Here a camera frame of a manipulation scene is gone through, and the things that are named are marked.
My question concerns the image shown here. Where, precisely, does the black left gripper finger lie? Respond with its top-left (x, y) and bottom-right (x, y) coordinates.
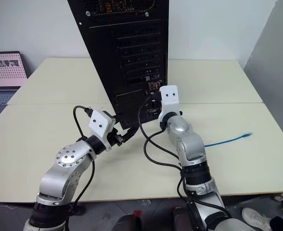
top-left (121, 126), bottom-right (140, 139)
top-left (118, 133), bottom-right (136, 146)

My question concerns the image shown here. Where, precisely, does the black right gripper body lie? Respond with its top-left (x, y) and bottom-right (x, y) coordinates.
top-left (147, 94), bottom-right (163, 116)

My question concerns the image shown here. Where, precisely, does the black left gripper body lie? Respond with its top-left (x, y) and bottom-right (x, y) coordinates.
top-left (107, 127), bottom-right (125, 148)

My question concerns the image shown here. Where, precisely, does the blue ethernet cable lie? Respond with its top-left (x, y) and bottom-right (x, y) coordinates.
top-left (203, 132), bottom-right (253, 148)

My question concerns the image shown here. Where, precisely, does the black computer tower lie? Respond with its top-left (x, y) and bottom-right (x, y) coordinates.
top-left (67, 0), bottom-right (169, 130)

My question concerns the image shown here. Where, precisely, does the dark rounded shape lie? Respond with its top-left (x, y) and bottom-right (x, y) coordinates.
top-left (116, 209), bottom-right (158, 231)

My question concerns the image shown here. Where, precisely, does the grey partition panel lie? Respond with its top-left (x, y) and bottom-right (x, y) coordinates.
top-left (243, 0), bottom-right (283, 153)

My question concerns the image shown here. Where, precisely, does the white sneaker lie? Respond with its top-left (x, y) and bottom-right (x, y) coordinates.
top-left (242, 207), bottom-right (272, 231)

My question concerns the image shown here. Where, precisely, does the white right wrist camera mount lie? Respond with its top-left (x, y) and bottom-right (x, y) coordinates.
top-left (158, 84), bottom-right (181, 121)

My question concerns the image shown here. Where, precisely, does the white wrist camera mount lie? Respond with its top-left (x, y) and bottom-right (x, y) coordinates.
top-left (158, 84), bottom-right (181, 121)
top-left (88, 109), bottom-right (116, 152)

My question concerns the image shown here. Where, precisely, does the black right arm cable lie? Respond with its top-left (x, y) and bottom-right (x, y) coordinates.
top-left (138, 95), bottom-right (232, 221)

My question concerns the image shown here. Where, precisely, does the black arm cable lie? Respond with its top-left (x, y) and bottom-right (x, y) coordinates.
top-left (68, 105), bottom-right (96, 215)
top-left (138, 95), bottom-right (232, 221)

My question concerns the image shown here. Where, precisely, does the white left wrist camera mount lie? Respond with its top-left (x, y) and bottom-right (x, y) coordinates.
top-left (88, 109), bottom-right (116, 152)

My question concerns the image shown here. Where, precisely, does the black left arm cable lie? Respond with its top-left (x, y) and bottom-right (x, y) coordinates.
top-left (68, 105), bottom-right (96, 215)

